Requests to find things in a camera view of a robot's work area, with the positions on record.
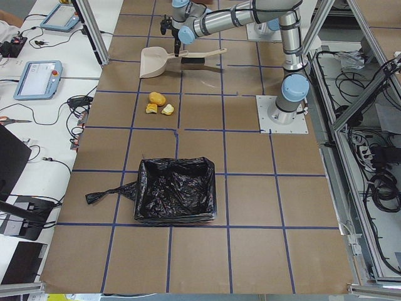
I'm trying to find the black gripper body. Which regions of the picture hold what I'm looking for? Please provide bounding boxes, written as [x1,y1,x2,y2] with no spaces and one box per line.
[172,28,180,43]
[160,18,172,34]

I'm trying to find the beige plastic dustpan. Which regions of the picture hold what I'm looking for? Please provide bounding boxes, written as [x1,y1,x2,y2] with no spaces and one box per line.
[140,46,189,78]

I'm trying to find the orange bread roll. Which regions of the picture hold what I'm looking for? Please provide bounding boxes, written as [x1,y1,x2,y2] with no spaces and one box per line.
[148,92,166,107]

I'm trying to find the yellow-green apple piece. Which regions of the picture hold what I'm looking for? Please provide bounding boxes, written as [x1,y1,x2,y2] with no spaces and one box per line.
[162,104,175,115]

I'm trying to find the small orange bread chunk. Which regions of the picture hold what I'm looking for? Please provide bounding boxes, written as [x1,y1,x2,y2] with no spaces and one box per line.
[145,103,158,114]

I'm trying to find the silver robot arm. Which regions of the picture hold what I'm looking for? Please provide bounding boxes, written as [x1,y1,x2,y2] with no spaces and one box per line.
[164,1,310,125]
[160,0,212,35]

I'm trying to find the black bag lined bin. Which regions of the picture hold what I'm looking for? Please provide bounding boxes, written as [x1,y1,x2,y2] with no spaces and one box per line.
[85,157,217,224]

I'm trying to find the far blue teach pendant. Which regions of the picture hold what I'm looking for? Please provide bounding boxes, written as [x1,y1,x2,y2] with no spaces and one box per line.
[40,4,80,32]

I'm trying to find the blue teach pendant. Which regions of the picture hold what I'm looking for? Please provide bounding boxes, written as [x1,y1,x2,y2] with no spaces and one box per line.
[40,4,80,32]
[13,60,63,100]

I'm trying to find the black power adapter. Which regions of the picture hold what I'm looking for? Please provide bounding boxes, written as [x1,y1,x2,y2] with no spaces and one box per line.
[67,96,93,107]

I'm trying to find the bunch of keys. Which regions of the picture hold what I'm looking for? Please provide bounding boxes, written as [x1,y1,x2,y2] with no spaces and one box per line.
[34,40,48,47]

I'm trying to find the near blue teach pendant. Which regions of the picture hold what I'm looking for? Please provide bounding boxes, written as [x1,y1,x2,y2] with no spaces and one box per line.
[13,60,63,100]

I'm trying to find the black monitor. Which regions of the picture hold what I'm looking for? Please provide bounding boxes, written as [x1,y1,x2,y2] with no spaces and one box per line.
[0,124,57,241]

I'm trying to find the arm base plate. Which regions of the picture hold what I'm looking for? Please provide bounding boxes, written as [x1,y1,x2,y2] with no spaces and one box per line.
[256,95,308,134]
[246,21,281,43]

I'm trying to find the aluminium frame post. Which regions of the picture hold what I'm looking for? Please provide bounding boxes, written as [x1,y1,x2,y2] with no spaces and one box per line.
[71,0,110,67]

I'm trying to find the orange handled scissors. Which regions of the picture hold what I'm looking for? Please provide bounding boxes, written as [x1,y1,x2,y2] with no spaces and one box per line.
[0,116,31,126]

